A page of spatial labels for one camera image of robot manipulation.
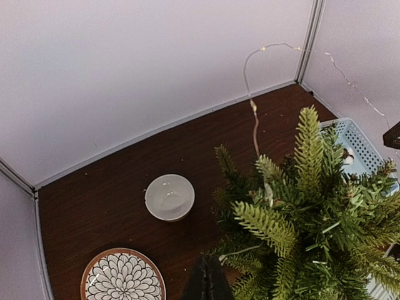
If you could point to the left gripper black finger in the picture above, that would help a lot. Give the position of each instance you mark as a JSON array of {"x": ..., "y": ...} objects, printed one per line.
[{"x": 207, "y": 281}]

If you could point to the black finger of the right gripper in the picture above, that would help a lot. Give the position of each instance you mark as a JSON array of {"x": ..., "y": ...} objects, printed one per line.
[{"x": 391, "y": 138}]

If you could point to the small green christmas tree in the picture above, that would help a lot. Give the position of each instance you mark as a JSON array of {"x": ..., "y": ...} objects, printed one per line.
[{"x": 304, "y": 228}]

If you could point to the light blue plastic basket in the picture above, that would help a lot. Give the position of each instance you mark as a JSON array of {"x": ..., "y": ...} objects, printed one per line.
[{"x": 366, "y": 160}]

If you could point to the white cotton ornament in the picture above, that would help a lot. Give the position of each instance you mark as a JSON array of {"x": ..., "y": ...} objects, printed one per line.
[{"x": 348, "y": 156}]

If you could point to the patterned ceramic plate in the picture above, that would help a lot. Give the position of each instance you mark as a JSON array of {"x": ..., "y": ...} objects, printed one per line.
[{"x": 122, "y": 273}]

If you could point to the white ceramic bowl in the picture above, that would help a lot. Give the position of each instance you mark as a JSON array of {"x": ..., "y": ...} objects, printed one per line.
[{"x": 169, "y": 197}]

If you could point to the right aluminium corner post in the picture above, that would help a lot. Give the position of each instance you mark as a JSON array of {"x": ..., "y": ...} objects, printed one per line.
[{"x": 310, "y": 38}]

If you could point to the aluminium corner post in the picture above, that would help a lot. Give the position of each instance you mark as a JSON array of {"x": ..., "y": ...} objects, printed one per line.
[
  {"x": 310, "y": 38},
  {"x": 17, "y": 179}
]

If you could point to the left aluminium corner post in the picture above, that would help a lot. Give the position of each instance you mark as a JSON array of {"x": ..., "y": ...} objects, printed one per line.
[{"x": 17, "y": 179}]

